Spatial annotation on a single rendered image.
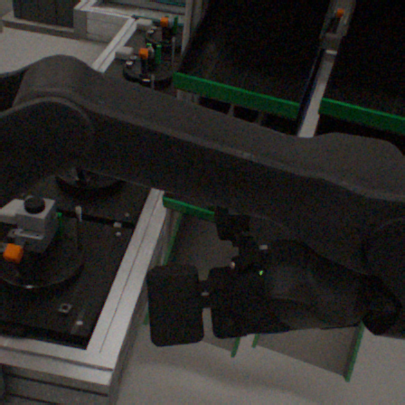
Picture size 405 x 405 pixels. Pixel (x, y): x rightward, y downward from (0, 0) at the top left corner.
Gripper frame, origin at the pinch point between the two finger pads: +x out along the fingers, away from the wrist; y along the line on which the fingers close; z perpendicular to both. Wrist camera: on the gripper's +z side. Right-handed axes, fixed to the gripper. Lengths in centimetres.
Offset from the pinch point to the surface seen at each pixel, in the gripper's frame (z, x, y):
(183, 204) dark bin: 12.7, 11.4, 0.4
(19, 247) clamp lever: 11.9, 29.6, 18.6
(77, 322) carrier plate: 1.3, 33.7, 10.8
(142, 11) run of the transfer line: 118, 121, -27
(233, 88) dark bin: 20.6, -2.9, -1.3
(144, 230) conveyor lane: 16.9, 44.9, -2.8
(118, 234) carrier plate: 16.1, 43.5, 2.2
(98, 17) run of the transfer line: 107, 111, -9
